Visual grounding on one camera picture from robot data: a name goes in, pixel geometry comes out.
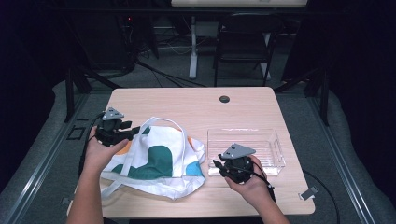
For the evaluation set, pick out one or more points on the dark round table grommet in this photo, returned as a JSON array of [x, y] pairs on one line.
[[224, 99]]

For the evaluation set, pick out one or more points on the white patterned tote bag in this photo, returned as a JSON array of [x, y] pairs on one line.
[[155, 155]]

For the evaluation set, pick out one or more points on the dark equipment with red light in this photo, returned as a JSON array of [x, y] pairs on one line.
[[130, 34]]

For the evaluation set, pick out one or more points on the black chair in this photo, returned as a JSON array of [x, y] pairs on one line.
[[243, 43]]

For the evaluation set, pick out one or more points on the white table leg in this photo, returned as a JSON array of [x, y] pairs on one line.
[[193, 56]]

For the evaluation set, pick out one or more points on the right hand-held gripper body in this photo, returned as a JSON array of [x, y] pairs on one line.
[[238, 166]]

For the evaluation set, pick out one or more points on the person's left hand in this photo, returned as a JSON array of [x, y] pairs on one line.
[[96, 155]]

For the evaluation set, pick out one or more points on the clear plastic tray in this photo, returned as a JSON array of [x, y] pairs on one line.
[[264, 146]]

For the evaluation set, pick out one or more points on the person's right hand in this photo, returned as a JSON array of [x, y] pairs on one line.
[[255, 188]]

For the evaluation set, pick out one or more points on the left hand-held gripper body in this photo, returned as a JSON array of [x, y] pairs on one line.
[[107, 133]]

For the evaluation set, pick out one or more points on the aluminium floor rail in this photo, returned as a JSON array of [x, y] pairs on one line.
[[345, 174], [37, 174]]

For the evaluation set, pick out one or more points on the black metal stand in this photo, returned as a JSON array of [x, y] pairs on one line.
[[69, 93], [324, 99]]

